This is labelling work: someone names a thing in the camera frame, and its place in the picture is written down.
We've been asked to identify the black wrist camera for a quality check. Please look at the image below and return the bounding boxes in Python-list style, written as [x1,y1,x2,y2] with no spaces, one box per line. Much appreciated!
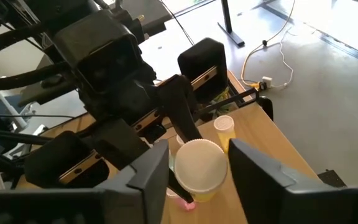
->
[53,9,143,94]

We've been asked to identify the wooden shelf with black legs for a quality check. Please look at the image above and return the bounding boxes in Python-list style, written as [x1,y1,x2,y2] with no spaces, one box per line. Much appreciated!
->
[16,102,320,224]

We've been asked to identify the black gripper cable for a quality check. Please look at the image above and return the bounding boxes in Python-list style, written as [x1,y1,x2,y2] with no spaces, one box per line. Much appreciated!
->
[0,23,80,91]

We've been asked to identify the yellow cable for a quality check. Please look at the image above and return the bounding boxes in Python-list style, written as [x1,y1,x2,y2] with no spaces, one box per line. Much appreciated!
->
[240,42,269,90]

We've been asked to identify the yellow medicine bottle white cap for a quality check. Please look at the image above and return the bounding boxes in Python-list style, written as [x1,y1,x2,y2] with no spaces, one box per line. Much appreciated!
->
[173,138,229,203]
[213,114,237,154]

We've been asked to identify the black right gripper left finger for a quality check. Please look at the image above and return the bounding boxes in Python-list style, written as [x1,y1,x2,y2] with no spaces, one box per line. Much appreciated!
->
[96,139,170,224]

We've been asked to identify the white cable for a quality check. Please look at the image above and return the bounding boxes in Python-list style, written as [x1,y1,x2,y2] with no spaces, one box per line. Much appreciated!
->
[265,0,296,90]

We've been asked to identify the black table leg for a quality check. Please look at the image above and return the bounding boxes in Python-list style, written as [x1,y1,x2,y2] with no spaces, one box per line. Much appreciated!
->
[218,0,246,47]

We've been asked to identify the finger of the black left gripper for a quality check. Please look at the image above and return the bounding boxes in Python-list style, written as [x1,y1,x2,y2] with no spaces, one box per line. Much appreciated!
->
[91,118,196,205]
[156,73,203,144]

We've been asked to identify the green plant in black pot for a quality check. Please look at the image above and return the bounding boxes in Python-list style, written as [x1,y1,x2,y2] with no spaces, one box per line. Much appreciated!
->
[218,88,233,110]

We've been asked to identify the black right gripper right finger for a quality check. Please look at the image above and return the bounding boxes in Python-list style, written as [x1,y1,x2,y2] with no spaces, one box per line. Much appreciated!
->
[227,138,358,224]

